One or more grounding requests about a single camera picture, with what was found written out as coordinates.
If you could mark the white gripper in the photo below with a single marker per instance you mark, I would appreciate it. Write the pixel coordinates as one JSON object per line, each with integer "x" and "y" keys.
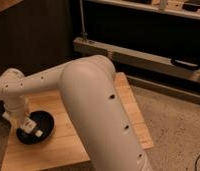
{"x": 15, "y": 115}

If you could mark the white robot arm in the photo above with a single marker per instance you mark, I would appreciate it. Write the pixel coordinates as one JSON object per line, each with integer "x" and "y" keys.
{"x": 88, "y": 93}

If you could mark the black ceramic bowl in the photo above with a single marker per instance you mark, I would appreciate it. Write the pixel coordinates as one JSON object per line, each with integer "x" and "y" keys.
{"x": 44, "y": 123}

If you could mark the wooden table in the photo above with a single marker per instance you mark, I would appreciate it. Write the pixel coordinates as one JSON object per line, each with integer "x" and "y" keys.
{"x": 63, "y": 147}

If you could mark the metal pole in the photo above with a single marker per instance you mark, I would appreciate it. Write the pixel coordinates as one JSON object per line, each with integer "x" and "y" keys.
{"x": 84, "y": 34}

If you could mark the wooden shelf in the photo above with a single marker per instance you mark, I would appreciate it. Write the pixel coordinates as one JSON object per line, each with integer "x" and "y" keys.
{"x": 169, "y": 7}

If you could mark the grey metal rail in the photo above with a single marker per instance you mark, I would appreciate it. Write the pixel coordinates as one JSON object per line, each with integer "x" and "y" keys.
{"x": 135, "y": 58}

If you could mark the black handle object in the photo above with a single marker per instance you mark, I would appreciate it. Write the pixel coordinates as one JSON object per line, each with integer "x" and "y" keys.
{"x": 185, "y": 65}

